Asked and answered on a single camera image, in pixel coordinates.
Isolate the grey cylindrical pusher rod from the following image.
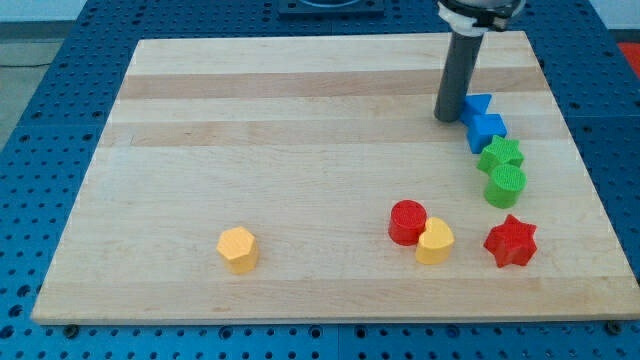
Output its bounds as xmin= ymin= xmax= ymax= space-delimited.
xmin=434 ymin=32 xmax=483 ymax=123

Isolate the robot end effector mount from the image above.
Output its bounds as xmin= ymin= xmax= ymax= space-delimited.
xmin=437 ymin=0 xmax=526 ymax=36

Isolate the blue triangle block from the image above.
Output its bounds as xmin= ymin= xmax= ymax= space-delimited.
xmin=460 ymin=93 xmax=492 ymax=126

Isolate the green star block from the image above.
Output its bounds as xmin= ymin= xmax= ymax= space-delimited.
xmin=476 ymin=135 xmax=524 ymax=175

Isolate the red star block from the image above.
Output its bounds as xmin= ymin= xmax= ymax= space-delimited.
xmin=483 ymin=214 xmax=537 ymax=268

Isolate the blue cube block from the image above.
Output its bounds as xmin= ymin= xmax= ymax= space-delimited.
xmin=467 ymin=114 xmax=507 ymax=154

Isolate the green cylinder block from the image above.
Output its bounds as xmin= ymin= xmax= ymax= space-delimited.
xmin=484 ymin=164 xmax=527 ymax=209

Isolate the red cylinder block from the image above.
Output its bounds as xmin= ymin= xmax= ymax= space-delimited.
xmin=388 ymin=199 xmax=428 ymax=246

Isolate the wooden board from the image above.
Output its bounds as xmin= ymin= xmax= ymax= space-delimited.
xmin=32 ymin=31 xmax=639 ymax=325

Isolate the yellow heart block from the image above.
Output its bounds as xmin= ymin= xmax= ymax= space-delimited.
xmin=415 ymin=217 xmax=455 ymax=265

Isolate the yellow hexagon block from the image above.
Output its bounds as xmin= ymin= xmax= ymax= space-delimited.
xmin=216 ymin=226 xmax=260 ymax=275

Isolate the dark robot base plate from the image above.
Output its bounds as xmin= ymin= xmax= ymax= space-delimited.
xmin=275 ymin=0 xmax=385 ymax=17

